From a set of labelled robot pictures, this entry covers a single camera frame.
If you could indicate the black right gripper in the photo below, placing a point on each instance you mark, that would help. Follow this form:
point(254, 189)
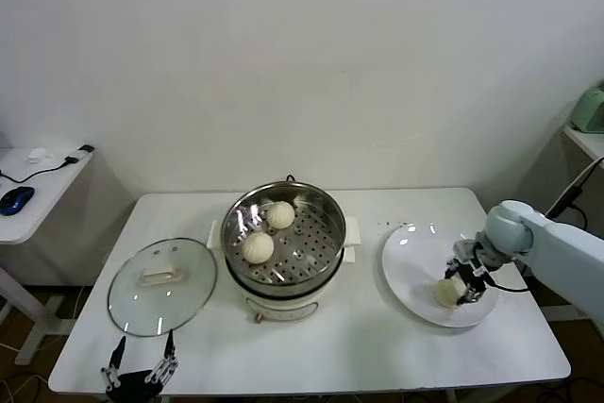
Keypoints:
point(467, 275)

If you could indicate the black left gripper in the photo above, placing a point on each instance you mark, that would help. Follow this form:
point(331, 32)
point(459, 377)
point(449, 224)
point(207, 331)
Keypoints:
point(133, 386)

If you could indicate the white steamed baozi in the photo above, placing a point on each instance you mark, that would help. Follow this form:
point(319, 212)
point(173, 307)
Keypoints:
point(281, 214)
point(446, 294)
point(258, 247)

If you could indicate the round glass pot lid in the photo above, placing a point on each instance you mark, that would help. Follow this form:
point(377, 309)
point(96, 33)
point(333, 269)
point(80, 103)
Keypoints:
point(160, 276)

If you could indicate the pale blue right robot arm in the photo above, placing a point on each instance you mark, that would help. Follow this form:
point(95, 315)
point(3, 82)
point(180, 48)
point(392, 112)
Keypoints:
point(557, 242)

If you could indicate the perforated steel steamer basket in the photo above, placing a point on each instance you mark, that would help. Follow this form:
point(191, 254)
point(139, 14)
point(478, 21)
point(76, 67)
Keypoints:
point(311, 252)

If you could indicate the large white round plate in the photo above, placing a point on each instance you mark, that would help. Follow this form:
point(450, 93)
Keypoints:
point(406, 256)

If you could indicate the small dark crumbs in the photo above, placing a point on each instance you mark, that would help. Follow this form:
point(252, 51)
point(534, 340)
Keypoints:
point(391, 223)

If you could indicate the cream electric cooker base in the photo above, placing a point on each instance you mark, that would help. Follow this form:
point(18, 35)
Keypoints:
point(283, 311)

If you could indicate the white side table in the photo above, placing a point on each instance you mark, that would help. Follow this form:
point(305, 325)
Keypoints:
point(47, 195)

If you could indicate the blue computer mouse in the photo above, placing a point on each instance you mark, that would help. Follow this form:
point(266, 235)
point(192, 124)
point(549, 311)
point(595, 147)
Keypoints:
point(16, 199)

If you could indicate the mint green appliance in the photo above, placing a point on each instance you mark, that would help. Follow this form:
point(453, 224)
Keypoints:
point(590, 110)

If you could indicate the small crumpled white object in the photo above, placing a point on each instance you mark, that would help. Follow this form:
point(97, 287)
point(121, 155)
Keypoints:
point(40, 155)

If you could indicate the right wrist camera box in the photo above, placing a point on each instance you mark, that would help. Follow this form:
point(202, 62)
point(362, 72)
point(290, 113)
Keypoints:
point(464, 248)

